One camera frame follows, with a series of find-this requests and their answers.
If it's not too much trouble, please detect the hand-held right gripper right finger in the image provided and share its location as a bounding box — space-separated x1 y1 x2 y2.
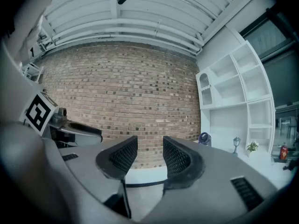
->
163 135 206 191

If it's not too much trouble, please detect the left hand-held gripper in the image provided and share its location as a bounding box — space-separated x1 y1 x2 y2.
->
24 91 104 148

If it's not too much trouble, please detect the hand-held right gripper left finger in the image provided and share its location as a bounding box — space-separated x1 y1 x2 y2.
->
95 135 138 181

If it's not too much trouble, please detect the purple desk fan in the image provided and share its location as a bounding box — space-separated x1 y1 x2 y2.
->
198 132 212 148

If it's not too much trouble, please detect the white desk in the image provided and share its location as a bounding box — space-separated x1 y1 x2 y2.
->
198 136 292 191

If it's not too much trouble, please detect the blue lantern lamp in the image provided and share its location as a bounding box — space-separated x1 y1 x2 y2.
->
232 136 242 157

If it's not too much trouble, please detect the white shelf unit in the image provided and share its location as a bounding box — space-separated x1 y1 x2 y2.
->
195 40 277 159

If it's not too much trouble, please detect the small potted plant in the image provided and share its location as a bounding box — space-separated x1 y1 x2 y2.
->
247 140 260 159

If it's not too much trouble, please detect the red fire extinguisher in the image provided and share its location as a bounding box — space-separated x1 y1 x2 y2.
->
279 142 289 161

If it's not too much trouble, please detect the dark glass window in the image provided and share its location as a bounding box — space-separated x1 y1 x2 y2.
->
240 8 299 107

